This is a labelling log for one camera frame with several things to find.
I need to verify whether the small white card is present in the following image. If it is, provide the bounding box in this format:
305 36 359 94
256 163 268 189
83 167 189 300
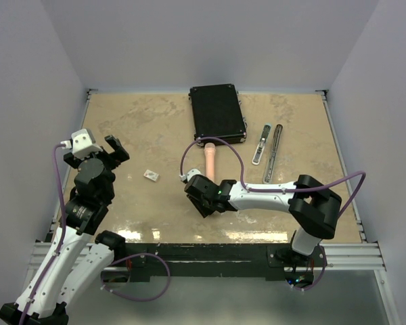
143 169 160 182

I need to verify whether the light blue stapler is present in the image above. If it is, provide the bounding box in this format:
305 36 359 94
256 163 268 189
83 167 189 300
252 123 271 165

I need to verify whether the grey stapler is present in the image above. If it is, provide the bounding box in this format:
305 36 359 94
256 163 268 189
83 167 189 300
263 124 283 184

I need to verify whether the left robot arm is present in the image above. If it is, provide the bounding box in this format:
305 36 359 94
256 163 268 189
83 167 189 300
0 129 129 324

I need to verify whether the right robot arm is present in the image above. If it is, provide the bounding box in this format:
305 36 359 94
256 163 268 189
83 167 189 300
102 141 342 266

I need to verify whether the pink toy microphone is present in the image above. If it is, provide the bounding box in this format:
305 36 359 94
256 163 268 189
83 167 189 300
204 142 216 182

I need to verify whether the black base bar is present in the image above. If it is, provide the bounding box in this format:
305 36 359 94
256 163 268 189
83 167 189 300
95 240 328 284

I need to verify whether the black hard case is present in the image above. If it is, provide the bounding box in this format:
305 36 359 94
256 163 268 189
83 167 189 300
188 83 247 144

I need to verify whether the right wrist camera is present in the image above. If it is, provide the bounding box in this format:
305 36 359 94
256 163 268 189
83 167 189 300
179 168 202 183

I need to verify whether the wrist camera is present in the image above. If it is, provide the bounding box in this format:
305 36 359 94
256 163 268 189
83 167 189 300
71 129 102 160
179 168 202 183

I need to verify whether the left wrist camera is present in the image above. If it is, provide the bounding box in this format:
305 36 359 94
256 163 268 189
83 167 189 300
71 129 102 160

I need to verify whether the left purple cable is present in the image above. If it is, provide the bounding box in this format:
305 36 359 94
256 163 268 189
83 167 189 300
18 140 74 325

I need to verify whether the purple cable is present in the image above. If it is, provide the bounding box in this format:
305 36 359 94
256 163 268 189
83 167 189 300
18 140 74 325
179 137 367 292

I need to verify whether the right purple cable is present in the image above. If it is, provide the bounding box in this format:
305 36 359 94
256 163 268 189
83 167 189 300
179 137 367 292

